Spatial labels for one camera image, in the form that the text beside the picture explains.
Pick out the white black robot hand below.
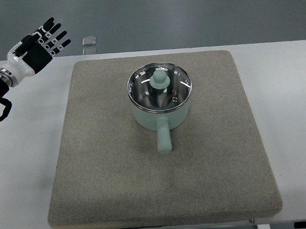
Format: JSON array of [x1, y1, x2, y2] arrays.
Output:
[[0, 17, 71, 87]]

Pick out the glass lid with green knob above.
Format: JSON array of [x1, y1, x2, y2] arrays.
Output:
[[127, 63, 192, 114]]

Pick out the small metal floor plate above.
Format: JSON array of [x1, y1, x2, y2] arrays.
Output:
[[82, 36, 97, 55]]

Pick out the grey fabric mat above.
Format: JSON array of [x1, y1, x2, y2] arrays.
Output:
[[47, 50, 283, 229]]

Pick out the mint green saucepan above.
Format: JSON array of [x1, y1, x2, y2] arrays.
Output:
[[130, 97, 191, 155]]

